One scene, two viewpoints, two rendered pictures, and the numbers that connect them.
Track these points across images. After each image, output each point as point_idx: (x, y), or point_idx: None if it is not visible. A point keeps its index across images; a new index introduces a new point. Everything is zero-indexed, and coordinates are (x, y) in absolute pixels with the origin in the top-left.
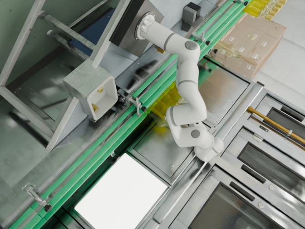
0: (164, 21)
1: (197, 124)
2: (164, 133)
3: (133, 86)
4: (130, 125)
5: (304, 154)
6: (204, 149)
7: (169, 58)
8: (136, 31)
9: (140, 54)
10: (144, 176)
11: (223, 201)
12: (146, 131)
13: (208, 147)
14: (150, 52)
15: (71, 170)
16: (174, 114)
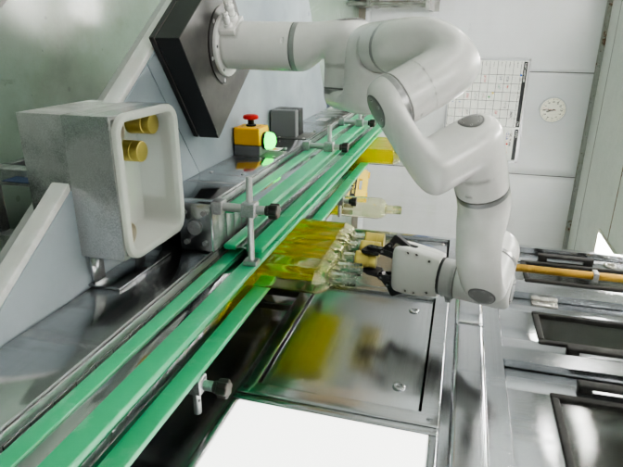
0: (244, 109)
1: (416, 248)
2: (329, 334)
3: (220, 192)
4: (238, 282)
5: None
6: (499, 197)
7: (280, 168)
8: (212, 36)
9: (220, 127)
10: (335, 433)
11: (603, 432)
12: (279, 341)
13: (507, 186)
14: (230, 162)
15: (62, 415)
16: (397, 73)
